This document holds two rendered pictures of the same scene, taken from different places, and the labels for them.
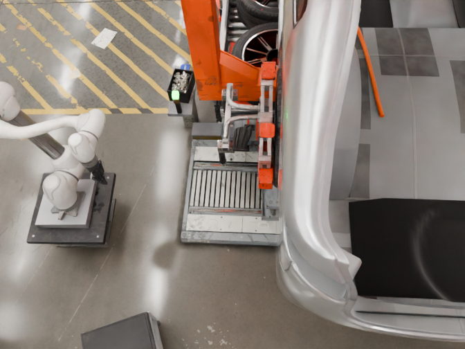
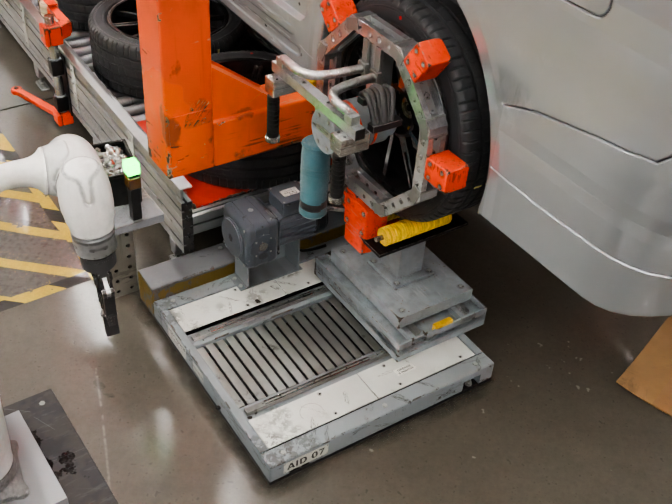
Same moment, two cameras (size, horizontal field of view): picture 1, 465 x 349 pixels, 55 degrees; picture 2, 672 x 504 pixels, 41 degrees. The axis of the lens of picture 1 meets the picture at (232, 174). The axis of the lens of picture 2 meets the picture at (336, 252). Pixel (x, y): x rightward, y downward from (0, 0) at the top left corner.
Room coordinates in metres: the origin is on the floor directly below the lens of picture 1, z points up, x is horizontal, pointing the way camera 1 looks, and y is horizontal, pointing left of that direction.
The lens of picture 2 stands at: (-0.19, 1.40, 2.14)
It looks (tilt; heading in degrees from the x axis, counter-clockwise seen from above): 39 degrees down; 316
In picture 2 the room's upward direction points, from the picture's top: 4 degrees clockwise
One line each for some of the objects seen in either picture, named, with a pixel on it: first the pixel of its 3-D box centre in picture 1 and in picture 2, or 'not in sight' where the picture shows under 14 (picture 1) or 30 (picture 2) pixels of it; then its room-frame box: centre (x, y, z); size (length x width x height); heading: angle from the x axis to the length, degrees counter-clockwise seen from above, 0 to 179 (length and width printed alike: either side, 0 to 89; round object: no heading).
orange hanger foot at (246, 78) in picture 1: (261, 75); (273, 90); (1.87, -0.25, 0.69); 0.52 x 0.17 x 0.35; 81
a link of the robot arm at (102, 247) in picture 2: (88, 158); (94, 239); (1.22, 0.74, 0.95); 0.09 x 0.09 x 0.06
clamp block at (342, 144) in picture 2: (226, 146); (350, 140); (1.22, 0.02, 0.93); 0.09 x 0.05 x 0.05; 81
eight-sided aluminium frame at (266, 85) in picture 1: (266, 128); (375, 117); (1.36, -0.21, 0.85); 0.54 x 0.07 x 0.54; 171
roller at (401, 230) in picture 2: not in sight; (415, 225); (1.22, -0.29, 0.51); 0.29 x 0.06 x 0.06; 81
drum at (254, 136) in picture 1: (252, 128); (354, 123); (1.37, -0.14, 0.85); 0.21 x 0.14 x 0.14; 81
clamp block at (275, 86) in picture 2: (230, 94); (283, 82); (1.56, -0.03, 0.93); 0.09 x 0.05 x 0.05; 81
